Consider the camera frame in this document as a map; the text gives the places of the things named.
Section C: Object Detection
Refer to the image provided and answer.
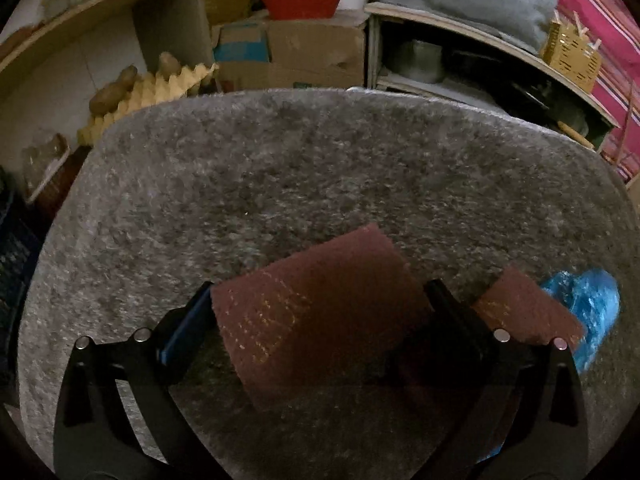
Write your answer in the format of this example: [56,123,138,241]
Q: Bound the black pan with wooden handle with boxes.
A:
[445,47,596,150]

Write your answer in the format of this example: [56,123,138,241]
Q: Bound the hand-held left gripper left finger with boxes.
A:
[52,280,226,480]

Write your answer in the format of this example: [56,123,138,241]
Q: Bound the yellow egg tray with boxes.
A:
[77,62,221,146]

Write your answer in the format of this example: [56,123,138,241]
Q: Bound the low wooden cabinet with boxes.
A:
[362,2,621,153]

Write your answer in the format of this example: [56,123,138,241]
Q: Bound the wooden shelf unit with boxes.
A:
[0,0,216,201]

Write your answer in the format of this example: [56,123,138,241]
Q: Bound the pink striped blanket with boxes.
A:
[542,0,640,181]

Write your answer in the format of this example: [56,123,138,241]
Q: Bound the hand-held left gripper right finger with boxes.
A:
[422,279,591,480]

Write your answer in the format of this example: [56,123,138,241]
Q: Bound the grey fuzzy mat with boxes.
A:
[17,87,640,480]

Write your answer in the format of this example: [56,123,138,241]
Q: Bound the blue plastic bag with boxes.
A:
[475,268,621,461]

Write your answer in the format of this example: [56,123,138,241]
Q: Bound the grey pot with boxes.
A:
[400,40,446,83]

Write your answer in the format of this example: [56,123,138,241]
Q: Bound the brown potato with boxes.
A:
[159,51,182,78]
[89,66,138,113]

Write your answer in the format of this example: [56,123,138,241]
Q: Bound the dark red cloth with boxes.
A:
[210,222,588,411]

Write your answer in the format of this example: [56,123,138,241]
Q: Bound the dark blue plastic crate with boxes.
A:
[0,187,43,376]

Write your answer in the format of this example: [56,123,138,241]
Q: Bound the brown cardboard box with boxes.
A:
[212,20,368,92]

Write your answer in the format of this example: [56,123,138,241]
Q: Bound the clear plastic bag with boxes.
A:
[22,130,71,201]

